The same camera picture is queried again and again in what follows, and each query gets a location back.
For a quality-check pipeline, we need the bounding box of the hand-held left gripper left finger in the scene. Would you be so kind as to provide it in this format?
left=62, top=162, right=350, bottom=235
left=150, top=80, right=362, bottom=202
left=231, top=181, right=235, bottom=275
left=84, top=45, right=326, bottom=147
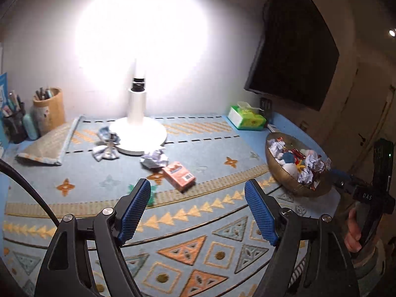
left=35, top=178, right=152, bottom=297

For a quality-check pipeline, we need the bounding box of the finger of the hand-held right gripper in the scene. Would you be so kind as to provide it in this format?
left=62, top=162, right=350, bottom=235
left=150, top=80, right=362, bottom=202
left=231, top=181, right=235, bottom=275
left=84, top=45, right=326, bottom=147
left=337, top=178, right=362, bottom=195
left=330, top=168, right=353, bottom=182

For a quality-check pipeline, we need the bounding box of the beige door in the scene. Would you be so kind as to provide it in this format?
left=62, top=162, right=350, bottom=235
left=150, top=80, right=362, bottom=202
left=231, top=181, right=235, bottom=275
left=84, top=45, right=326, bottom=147
left=337, top=59, right=396, bottom=174

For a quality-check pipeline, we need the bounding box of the bunch of pens and pencils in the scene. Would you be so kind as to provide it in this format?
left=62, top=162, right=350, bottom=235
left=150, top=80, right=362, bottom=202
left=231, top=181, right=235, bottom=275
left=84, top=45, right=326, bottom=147
left=1, top=90, right=25, bottom=115

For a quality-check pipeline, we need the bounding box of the orange small box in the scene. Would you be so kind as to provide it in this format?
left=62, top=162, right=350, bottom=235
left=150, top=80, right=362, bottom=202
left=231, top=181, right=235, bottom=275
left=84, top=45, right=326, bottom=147
left=162, top=161, right=197, bottom=192

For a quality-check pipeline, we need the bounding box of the teal case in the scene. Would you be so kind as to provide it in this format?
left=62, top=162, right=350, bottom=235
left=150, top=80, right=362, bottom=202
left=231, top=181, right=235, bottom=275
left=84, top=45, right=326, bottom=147
left=22, top=114, right=39, bottom=140

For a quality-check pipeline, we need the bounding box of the bamboo pen holder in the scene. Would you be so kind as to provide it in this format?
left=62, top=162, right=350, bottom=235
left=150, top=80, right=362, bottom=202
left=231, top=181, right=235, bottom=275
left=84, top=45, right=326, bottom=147
left=32, top=87, right=66, bottom=136

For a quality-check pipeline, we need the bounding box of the black mesh pen holder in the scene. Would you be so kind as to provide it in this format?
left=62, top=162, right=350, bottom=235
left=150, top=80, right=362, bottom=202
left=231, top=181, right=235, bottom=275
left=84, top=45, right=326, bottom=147
left=1, top=99, right=28, bottom=144

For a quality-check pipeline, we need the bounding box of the plaid bow hair clip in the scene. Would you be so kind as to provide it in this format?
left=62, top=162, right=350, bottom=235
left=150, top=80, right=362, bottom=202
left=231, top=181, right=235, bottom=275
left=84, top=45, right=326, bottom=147
left=92, top=126, right=122, bottom=162

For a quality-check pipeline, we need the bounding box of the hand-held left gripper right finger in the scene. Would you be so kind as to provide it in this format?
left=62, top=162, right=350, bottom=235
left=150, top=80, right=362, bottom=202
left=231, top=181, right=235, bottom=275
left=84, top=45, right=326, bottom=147
left=244, top=178, right=361, bottom=297

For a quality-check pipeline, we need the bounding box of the blue book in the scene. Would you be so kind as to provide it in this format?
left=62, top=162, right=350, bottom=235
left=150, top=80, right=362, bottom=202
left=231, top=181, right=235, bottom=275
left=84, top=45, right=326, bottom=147
left=0, top=73, right=10, bottom=149

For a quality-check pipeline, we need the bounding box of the bunch of dark pens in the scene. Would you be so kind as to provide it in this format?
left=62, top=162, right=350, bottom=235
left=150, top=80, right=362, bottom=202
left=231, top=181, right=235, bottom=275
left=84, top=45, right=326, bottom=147
left=35, top=87, right=55, bottom=100

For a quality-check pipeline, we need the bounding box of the black wall monitor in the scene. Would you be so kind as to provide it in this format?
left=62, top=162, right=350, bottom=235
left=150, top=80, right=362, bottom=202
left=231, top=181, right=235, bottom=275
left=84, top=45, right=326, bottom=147
left=244, top=0, right=341, bottom=112

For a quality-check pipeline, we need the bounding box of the blue patterned mat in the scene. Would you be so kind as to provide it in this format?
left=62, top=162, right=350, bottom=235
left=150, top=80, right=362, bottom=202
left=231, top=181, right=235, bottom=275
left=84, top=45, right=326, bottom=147
left=0, top=115, right=341, bottom=297

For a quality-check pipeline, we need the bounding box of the crumpled white paper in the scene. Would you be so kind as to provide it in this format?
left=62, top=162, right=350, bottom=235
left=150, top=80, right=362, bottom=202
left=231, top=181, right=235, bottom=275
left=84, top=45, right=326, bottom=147
left=140, top=148, right=170, bottom=171
left=305, top=155, right=326, bottom=174
left=268, top=139, right=287, bottom=161

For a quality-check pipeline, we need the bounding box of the green frilly scrunchie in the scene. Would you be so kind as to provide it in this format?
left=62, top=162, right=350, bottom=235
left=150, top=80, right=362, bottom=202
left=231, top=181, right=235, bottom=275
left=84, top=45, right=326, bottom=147
left=127, top=183, right=156, bottom=207

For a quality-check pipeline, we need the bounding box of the white and blue plush toy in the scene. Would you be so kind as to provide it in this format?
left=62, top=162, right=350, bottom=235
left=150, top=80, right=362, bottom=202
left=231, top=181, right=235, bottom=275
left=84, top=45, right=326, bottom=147
left=282, top=151, right=305, bottom=177

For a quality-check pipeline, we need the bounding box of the green tissue box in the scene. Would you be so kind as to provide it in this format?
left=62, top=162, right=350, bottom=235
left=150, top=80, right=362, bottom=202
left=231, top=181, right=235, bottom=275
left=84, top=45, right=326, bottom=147
left=227, top=101, right=267, bottom=130

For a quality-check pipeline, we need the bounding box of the white desk lamp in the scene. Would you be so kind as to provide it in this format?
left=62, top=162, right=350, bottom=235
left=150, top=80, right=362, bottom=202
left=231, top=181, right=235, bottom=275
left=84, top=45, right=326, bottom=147
left=110, top=0, right=217, bottom=156

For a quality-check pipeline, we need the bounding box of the crumpled printed paper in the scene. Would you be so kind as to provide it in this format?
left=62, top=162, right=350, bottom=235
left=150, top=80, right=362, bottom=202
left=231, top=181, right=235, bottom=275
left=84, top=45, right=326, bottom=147
left=297, top=170, right=314, bottom=187

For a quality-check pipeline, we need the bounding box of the person's right hand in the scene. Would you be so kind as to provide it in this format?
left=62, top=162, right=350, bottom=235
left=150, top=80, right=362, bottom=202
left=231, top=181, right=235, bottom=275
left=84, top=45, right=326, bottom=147
left=345, top=207, right=362, bottom=252

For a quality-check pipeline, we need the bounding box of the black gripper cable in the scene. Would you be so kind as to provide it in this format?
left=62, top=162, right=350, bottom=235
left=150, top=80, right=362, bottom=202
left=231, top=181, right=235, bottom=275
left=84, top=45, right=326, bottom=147
left=0, top=158, right=61, bottom=228

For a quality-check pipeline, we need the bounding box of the golden bowl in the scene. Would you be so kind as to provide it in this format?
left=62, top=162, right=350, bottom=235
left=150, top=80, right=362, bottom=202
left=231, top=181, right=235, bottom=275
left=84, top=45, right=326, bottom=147
left=265, top=132, right=333, bottom=198

